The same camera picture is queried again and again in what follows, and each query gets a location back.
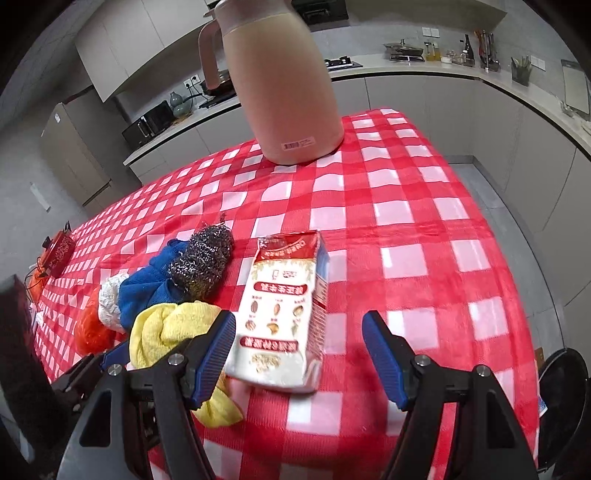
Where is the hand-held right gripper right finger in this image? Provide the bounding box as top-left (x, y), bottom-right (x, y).
top-left (362, 310), bottom-right (539, 480)

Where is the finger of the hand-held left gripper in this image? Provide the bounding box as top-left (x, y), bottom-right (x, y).
top-left (48, 340), bottom-right (133, 407)

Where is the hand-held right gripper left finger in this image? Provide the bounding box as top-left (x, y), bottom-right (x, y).
top-left (62, 310), bottom-right (237, 480)

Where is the orange cloth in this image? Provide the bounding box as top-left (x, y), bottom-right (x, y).
top-left (75, 288), bottom-right (122, 356)

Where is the yellow cloth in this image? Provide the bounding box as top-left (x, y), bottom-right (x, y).
top-left (128, 301), bottom-right (244, 428)

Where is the white cloth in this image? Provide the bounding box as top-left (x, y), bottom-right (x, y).
top-left (98, 273), bottom-right (130, 330)

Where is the blue cloth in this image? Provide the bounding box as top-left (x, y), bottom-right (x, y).
top-left (117, 239), bottom-right (195, 330)

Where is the white red milk carton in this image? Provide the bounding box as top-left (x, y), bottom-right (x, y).
top-left (224, 229), bottom-right (331, 393)

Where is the steel wool scourer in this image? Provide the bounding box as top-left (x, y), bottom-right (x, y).
top-left (168, 222), bottom-right (235, 298)

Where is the black plastic bucket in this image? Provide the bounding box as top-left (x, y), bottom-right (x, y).
top-left (538, 348), bottom-right (591, 480)

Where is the red box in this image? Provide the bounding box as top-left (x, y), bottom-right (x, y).
top-left (41, 229), bottom-right (76, 278)

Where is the red white checkered tablecloth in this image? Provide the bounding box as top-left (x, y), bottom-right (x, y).
top-left (30, 109), bottom-right (541, 480)

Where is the beige refrigerator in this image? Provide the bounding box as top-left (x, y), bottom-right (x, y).
top-left (39, 102), bottom-right (114, 206)

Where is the black microwave oven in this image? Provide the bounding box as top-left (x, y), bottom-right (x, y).
top-left (122, 100), bottom-right (174, 149)

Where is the green ceramic vase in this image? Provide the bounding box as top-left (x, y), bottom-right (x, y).
top-left (168, 91), bottom-right (191, 117)

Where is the black induction cooker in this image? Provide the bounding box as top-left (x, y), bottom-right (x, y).
top-left (198, 88), bottom-right (238, 109)

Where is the pink thermos jug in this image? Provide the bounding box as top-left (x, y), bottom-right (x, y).
top-left (198, 0), bottom-right (345, 165)

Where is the steel pan with lid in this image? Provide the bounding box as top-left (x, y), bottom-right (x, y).
top-left (383, 39), bottom-right (426, 62)

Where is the black chopstick holder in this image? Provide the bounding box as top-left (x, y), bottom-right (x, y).
top-left (510, 56), bottom-right (532, 86)

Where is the kitchen utensil holder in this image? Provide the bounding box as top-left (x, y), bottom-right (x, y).
top-left (475, 30), bottom-right (502, 71)

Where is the white cutting board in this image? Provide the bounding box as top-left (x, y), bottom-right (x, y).
top-left (561, 59), bottom-right (591, 116)

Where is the black range hood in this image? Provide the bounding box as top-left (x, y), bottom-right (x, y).
top-left (292, 0), bottom-right (349, 26)

